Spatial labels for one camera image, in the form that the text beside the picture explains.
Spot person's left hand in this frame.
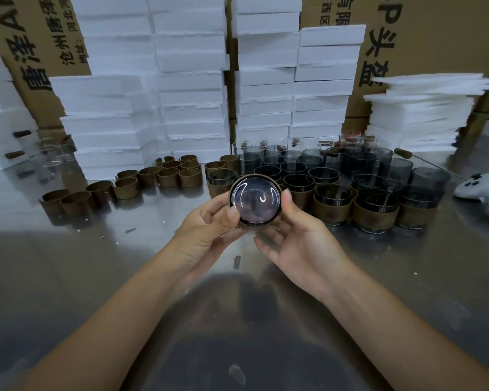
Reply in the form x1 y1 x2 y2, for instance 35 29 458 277
169 193 245 281

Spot person's right hand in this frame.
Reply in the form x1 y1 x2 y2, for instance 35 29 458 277
254 189 353 304

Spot smoky transparent plastic cup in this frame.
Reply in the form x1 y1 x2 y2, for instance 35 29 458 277
312 184 354 226
254 165 282 179
350 173 388 192
206 168 237 199
395 185 439 230
352 189 400 234
229 174 282 229
283 173 315 211
308 166 340 186

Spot group of brown sleeve rings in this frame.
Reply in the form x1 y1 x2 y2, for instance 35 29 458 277
40 154 239 218

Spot cluster of transparent plastic cups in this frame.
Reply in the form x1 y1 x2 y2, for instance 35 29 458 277
231 132 451 200

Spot bunch of clear plastic cups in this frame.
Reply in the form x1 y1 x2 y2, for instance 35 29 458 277
32 136 78 166

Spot person's left forearm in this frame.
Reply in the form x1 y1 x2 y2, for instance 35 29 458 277
8 256 188 391

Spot person's right forearm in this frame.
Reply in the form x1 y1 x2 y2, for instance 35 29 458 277
322 260 489 391

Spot tall stack white foam blocks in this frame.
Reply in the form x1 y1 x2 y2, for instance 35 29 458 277
48 0 231 180

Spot stepped stack white foam blocks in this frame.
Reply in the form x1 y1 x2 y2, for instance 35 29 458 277
233 0 367 141

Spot stack of thin foam sheets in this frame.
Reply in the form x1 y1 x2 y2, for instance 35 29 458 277
362 73 489 154

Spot white game controller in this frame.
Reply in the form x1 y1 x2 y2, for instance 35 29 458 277
453 173 489 225

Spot large printed cardboard box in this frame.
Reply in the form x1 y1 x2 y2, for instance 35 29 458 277
300 0 489 118

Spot brown-handled metal rod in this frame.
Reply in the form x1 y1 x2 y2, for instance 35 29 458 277
394 147 465 180

